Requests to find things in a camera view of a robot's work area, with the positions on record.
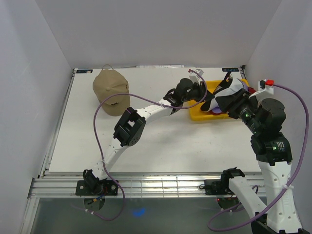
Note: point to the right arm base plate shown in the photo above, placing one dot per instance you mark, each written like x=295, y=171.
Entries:
x=216, y=187

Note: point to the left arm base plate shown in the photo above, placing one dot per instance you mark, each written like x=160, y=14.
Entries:
x=105, y=187

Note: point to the lavender cap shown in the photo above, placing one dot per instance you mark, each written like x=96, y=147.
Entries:
x=225, y=90

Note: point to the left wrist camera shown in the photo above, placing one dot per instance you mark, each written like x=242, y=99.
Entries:
x=195, y=75

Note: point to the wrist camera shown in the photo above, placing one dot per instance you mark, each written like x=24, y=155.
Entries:
x=195, y=75
x=265, y=90

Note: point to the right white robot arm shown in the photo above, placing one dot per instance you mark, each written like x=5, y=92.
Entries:
x=274, y=156

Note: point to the aluminium frame rail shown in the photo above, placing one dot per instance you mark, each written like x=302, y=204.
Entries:
x=134, y=185

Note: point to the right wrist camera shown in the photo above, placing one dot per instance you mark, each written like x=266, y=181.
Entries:
x=265, y=90

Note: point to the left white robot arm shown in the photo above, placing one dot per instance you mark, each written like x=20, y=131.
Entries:
x=130, y=126

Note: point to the yellow plastic tray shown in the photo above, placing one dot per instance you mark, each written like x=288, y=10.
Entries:
x=197, y=115

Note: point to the black and white cap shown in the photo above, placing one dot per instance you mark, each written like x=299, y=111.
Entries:
x=227, y=80

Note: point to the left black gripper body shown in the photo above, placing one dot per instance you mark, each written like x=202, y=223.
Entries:
x=196, y=92

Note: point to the beige baseball cap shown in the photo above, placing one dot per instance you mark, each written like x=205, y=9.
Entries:
x=111, y=85

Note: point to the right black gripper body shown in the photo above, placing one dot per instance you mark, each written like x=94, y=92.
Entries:
x=245, y=112

